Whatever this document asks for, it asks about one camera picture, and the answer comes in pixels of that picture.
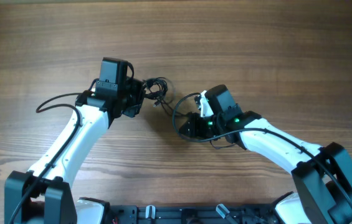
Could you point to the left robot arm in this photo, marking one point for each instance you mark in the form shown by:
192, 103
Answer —
43, 193

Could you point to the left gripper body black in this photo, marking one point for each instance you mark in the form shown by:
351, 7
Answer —
134, 94

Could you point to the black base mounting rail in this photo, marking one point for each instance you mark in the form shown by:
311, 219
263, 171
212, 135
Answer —
245, 214

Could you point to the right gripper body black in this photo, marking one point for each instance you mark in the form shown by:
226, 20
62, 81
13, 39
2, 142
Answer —
203, 127

